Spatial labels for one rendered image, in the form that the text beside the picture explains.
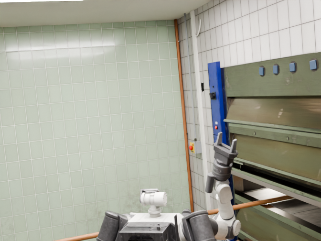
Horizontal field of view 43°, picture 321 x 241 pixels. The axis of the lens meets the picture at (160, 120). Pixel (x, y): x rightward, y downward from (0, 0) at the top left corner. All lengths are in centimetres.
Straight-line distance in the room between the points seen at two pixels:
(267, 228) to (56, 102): 197
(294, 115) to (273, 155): 35
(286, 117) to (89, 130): 186
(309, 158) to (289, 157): 18
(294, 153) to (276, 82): 41
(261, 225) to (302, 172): 68
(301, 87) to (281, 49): 26
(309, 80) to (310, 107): 14
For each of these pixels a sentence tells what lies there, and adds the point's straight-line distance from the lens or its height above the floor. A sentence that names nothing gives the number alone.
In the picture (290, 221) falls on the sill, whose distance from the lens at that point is 254.
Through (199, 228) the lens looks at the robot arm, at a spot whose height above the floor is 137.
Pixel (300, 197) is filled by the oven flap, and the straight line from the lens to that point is 214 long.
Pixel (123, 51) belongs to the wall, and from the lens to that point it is 370.
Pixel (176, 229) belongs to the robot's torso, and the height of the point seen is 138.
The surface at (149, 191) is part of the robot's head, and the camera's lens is 197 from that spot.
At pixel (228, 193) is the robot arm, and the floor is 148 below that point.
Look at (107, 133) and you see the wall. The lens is 366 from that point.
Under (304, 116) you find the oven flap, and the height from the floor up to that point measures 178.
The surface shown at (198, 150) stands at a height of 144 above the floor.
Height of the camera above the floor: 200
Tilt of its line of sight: 5 degrees down
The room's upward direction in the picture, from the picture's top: 5 degrees counter-clockwise
